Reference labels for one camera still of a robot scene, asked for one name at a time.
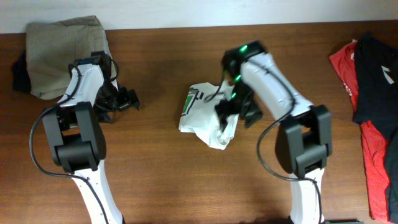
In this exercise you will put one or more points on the folded khaki trousers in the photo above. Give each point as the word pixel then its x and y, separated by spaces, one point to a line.
pixel 51 47

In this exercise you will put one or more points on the red garment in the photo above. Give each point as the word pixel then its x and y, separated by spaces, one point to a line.
pixel 373 143

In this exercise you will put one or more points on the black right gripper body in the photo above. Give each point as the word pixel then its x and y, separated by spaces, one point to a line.
pixel 242 99

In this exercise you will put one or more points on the white printed t-shirt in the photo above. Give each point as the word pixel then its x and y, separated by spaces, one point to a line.
pixel 199 115

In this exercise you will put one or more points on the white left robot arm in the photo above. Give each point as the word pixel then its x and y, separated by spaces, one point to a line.
pixel 76 140

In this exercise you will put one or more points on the folded black garment under trousers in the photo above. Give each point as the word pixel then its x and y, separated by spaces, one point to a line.
pixel 20 77

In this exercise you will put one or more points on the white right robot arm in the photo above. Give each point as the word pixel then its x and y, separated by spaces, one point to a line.
pixel 303 143

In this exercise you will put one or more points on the black t-shirt with white mark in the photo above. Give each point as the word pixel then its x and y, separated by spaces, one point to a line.
pixel 376 73

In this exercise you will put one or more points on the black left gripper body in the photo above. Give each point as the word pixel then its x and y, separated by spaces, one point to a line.
pixel 108 98

